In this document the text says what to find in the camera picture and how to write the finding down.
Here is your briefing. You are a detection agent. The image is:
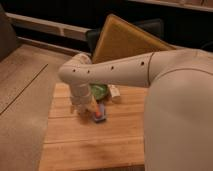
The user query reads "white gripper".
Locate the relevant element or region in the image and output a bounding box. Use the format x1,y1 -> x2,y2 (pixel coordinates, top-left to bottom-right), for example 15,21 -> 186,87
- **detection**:
69,84 -> 92,114

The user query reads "orange pepper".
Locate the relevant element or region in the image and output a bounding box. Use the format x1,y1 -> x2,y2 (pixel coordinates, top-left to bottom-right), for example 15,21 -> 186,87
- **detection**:
95,104 -> 102,118

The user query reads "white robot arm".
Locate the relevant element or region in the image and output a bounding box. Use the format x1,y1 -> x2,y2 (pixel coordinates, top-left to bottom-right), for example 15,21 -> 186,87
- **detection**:
59,49 -> 213,171

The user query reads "white box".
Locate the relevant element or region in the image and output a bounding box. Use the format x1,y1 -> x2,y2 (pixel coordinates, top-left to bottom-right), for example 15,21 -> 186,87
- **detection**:
109,85 -> 121,102

